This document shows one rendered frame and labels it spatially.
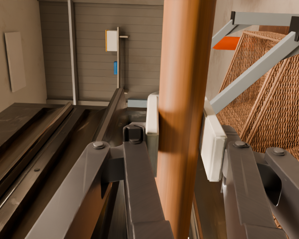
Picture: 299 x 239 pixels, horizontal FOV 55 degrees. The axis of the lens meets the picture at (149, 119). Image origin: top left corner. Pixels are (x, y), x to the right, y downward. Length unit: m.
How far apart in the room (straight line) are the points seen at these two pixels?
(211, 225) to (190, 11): 0.83
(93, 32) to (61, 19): 0.86
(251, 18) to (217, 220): 0.67
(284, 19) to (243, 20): 0.13
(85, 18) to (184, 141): 7.93
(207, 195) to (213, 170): 0.89
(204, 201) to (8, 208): 0.64
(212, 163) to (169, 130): 0.04
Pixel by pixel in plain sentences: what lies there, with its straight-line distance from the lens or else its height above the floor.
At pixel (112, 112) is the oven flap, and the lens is 1.33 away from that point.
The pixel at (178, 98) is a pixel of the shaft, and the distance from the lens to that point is 0.18.
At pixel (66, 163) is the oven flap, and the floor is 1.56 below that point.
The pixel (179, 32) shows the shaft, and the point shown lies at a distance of 0.17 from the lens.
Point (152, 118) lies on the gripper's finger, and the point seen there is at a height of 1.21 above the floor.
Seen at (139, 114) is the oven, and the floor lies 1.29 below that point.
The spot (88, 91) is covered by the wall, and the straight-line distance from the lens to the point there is 8.33.
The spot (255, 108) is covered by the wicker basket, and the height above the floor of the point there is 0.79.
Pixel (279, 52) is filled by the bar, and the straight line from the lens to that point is 0.61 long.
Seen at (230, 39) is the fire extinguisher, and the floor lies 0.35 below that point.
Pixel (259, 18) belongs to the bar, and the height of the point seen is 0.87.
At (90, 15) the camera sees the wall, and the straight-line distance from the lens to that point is 8.06.
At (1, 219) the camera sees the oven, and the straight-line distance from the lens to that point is 1.02.
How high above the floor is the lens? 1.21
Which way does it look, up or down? 1 degrees up
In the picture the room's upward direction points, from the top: 88 degrees counter-clockwise
